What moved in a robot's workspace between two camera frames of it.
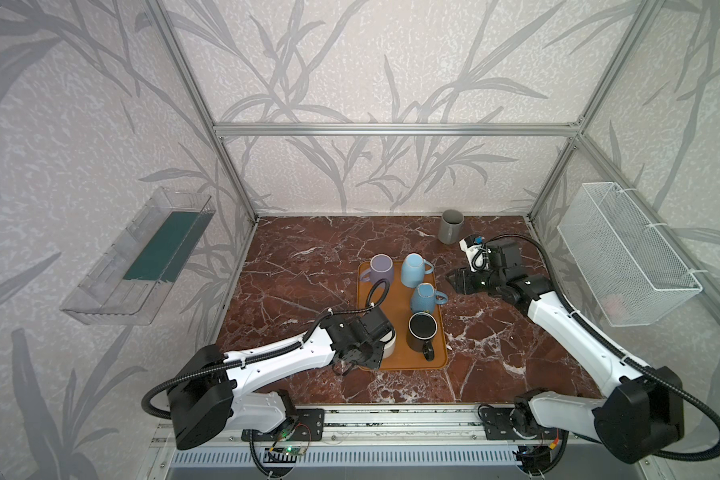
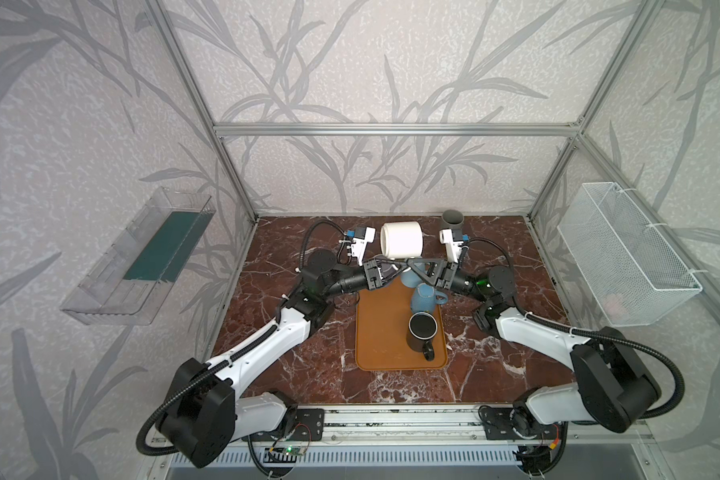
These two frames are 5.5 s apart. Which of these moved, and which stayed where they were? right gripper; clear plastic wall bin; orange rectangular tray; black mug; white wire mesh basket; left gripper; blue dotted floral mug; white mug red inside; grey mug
Moved: white mug red inside; left gripper; right gripper
Stayed: black mug; orange rectangular tray; blue dotted floral mug; white wire mesh basket; clear plastic wall bin; grey mug
